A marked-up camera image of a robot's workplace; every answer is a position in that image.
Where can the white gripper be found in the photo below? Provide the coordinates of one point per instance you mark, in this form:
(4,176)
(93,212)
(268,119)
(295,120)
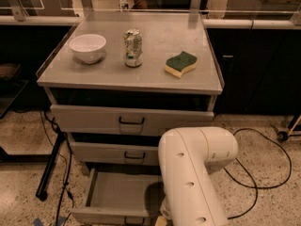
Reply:
(162,220)

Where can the grey bottom drawer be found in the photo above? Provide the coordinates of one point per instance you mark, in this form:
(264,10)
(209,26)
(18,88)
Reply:
(125,195)

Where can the grey drawer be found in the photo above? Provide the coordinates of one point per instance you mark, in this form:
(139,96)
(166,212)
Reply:
(115,153)
(125,121)
(125,195)

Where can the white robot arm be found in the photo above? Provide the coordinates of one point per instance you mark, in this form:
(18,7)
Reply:
(187,156)

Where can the grey middle drawer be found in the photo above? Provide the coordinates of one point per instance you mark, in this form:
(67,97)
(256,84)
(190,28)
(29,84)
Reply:
(115,153)

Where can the grey top drawer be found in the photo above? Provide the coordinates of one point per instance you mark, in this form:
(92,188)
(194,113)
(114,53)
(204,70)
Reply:
(125,121)

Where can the grey drawer cabinet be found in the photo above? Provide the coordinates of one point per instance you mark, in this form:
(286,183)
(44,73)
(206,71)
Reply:
(158,72)

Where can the black table leg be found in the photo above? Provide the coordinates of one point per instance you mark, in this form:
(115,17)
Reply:
(41,192)

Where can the green yellow sponge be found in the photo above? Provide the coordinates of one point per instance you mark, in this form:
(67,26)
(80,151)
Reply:
(180,64)

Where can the wheeled cart base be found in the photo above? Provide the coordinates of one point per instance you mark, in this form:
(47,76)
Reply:
(292,129)

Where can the green white soda can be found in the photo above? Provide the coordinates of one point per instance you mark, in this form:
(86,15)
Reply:
(133,48)

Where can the white ceramic bowl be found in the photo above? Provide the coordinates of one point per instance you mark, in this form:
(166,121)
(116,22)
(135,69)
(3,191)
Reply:
(89,48)

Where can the clear water bottle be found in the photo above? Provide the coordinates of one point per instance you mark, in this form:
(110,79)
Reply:
(123,5)

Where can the white rail bar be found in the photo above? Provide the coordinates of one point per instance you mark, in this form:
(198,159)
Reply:
(209,23)

